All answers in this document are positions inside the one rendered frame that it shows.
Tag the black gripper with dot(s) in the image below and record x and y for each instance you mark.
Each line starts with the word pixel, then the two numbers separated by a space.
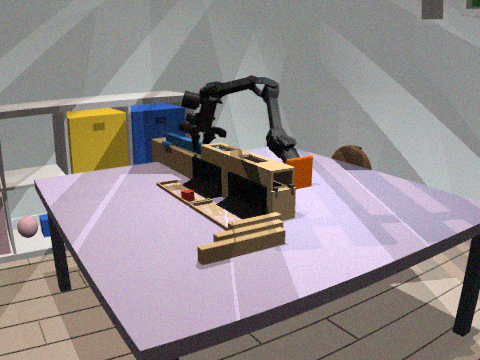
pixel 203 124

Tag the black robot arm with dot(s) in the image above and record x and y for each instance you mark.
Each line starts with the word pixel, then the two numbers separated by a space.
pixel 281 144

